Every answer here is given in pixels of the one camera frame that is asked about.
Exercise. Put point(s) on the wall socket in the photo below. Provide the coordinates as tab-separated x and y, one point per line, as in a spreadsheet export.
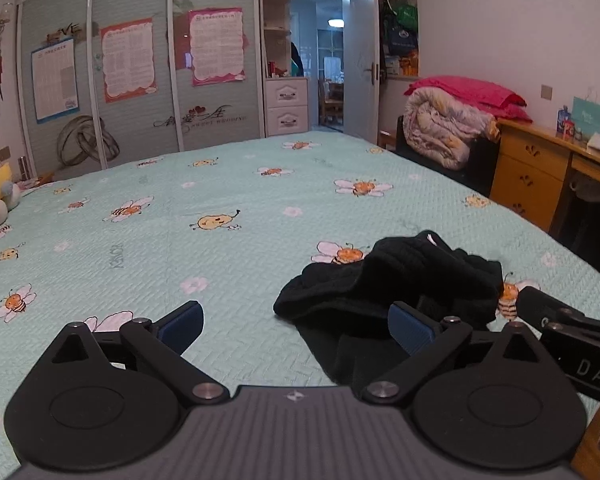
4	153

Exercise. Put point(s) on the black chair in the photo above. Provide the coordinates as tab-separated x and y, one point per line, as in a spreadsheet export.
475	165

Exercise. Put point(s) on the white corner shelf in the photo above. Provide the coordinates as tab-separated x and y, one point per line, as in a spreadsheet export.
275	25

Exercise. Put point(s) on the pink framed wall poster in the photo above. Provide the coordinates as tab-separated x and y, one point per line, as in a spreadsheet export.
216	46

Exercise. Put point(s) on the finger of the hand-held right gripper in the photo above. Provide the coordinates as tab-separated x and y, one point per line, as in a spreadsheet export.
537	307

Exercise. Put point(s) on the bee-printed green bedspread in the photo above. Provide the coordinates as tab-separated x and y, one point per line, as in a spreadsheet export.
230	185

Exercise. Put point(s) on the orange framed wall poster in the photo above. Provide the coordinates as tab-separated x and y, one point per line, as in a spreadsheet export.
129	60

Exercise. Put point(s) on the dark desk chair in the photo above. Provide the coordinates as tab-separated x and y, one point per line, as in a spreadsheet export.
590	230

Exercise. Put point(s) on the red hanging ornament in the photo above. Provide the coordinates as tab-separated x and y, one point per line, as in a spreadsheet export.
0	67

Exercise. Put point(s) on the green hanging bag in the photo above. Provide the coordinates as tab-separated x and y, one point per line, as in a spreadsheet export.
407	15

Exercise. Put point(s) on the sliding door wardrobe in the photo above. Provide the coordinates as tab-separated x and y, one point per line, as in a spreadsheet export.
140	125

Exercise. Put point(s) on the white door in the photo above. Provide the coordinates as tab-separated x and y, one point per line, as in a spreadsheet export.
360	60

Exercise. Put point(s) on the wall switch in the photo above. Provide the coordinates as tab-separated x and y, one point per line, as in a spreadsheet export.
547	92

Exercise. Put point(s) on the blue framed wall poster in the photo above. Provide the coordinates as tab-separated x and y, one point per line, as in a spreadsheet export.
55	80

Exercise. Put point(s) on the blue hanging bag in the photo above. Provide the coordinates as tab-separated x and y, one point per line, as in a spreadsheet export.
401	37

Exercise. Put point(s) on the wooden desk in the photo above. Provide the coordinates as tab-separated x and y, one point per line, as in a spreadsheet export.
525	165

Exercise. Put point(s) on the metal flask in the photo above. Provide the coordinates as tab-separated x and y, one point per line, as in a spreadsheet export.
23	167

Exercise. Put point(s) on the rolled floral quilt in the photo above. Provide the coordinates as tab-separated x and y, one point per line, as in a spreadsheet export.
445	125

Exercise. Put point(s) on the black pants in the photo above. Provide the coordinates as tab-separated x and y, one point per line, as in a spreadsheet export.
380	280

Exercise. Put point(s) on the teal gift bag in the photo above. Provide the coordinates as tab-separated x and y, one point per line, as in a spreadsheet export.
587	117

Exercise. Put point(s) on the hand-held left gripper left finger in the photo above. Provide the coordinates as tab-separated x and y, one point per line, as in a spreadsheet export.
185	322

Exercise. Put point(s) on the pink folded blanket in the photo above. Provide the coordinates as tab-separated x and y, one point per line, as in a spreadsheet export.
460	89

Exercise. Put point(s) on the wall lamp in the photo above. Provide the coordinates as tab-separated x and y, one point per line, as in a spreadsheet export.
2	17

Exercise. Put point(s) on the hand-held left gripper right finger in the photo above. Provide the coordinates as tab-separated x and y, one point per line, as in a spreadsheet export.
407	330

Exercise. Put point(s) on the white drawer cabinet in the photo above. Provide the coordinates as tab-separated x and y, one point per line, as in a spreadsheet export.
286	105

